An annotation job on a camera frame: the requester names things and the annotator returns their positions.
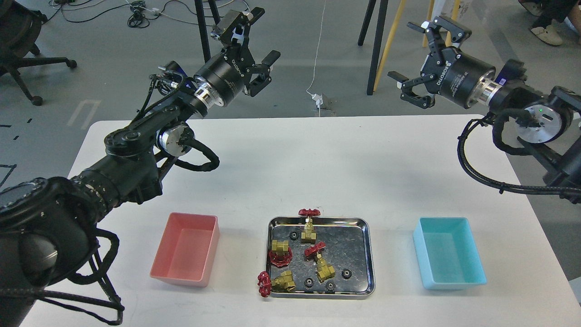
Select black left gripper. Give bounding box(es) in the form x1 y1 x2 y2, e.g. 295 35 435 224
195 7 281 106

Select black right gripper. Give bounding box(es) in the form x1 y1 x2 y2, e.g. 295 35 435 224
388 16 497 109

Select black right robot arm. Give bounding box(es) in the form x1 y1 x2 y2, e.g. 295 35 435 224
388 16 581 203

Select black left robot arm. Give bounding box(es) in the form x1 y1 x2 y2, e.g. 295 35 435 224
0 7 280 327

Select light blue plastic box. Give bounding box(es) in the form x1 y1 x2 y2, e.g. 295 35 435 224
413 217 487 290

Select pink plastic box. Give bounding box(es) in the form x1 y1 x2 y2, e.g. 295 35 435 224
150 213 220 287

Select small black gear right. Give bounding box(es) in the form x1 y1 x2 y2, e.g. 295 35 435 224
341 269 352 279

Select small black gear bottom-centre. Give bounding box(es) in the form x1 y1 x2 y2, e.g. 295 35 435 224
304 277 314 290

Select small black gear bottom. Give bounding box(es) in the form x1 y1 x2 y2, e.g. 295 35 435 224
325 281 336 294

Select black tripod legs left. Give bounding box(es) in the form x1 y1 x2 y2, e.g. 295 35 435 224
194 0 221 62

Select yellow wooden legs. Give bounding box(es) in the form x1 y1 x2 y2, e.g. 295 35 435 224
374 0 459 91

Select black stand legs centre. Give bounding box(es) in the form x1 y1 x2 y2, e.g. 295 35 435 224
357 0 389 96

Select person's beige shoe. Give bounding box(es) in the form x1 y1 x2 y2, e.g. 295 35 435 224
529 25 564 46

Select stainless steel tray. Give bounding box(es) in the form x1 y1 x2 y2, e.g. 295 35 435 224
264 217 375 299

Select black office chair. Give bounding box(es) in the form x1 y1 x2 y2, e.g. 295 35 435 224
0 0 77 106

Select white power adapter with cable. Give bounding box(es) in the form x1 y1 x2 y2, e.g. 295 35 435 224
305 0 327 114

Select black cables on floor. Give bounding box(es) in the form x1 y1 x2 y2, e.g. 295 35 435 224
48 0 250 29

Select brass valve top red handle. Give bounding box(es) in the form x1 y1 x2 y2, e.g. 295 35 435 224
298 208 321 244

